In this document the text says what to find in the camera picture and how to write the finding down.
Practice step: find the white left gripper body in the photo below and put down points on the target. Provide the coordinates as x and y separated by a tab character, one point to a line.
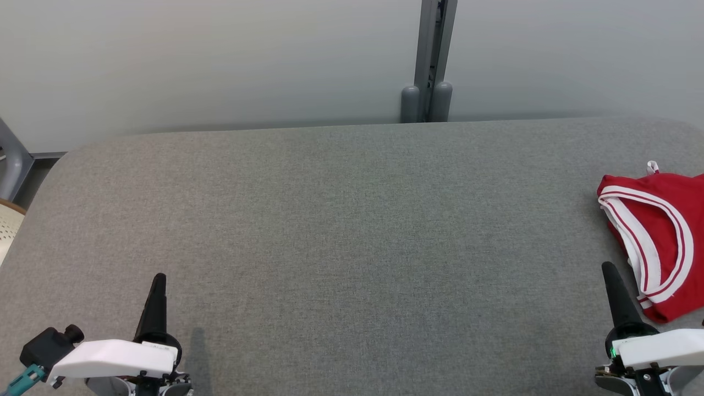
115	357

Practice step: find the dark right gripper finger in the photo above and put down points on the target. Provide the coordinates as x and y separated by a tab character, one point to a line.
619	297

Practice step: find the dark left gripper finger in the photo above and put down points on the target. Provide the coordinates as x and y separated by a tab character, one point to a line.
155	308

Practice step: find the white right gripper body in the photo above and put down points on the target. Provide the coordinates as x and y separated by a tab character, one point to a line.
660	349

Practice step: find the red and white shirt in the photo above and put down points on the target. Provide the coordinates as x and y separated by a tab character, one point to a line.
660	231

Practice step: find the beige perforated laundry basket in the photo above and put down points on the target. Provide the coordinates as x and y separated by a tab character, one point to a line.
10	231

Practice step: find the grey curved metal leg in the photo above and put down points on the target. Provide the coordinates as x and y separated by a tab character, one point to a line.
12	165

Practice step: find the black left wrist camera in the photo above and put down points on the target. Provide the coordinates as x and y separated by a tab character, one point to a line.
47	346

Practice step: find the teal left camera plug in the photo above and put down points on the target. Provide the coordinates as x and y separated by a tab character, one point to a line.
22	379

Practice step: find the grey partition post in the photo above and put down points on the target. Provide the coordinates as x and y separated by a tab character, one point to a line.
444	66
421	66

